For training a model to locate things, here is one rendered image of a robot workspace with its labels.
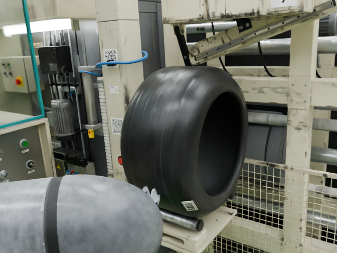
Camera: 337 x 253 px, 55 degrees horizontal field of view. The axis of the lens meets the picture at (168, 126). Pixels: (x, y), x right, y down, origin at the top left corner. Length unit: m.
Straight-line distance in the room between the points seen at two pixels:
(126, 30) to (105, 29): 0.09
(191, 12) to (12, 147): 0.94
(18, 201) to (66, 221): 0.06
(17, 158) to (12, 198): 1.12
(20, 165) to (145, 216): 1.16
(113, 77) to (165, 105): 0.39
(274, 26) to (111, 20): 0.65
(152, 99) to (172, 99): 0.08
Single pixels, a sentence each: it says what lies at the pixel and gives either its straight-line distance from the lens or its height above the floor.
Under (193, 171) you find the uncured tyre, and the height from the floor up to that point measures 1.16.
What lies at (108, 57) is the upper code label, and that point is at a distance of 1.39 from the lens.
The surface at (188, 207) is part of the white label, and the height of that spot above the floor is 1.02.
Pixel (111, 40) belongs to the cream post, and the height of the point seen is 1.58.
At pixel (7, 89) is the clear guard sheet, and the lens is 1.45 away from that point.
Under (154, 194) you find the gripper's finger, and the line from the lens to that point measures 1.08.
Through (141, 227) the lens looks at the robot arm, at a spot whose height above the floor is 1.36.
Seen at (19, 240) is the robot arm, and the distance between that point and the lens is 0.39.
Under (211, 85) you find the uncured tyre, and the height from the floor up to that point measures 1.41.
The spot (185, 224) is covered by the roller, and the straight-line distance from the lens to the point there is 1.27.
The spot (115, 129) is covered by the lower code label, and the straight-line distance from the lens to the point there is 1.44.
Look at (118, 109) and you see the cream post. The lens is 1.40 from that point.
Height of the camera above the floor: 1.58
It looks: 15 degrees down
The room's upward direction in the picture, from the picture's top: 3 degrees counter-clockwise
